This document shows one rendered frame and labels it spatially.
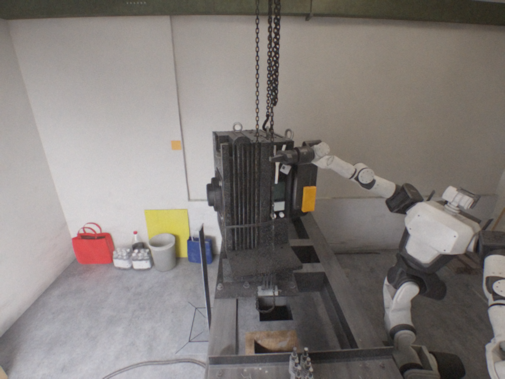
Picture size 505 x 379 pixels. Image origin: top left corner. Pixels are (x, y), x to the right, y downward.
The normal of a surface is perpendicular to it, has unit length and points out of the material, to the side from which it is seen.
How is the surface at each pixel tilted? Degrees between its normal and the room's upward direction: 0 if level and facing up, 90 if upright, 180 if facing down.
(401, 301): 90
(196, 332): 7
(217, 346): 0
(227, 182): 90
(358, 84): 90
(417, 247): 78
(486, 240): 19
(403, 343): 90
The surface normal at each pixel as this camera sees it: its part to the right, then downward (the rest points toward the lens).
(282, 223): 0.25, 0.36
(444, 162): 0.04, 0.37
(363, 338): 0.00, -0.93
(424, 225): -0.80, 0.02
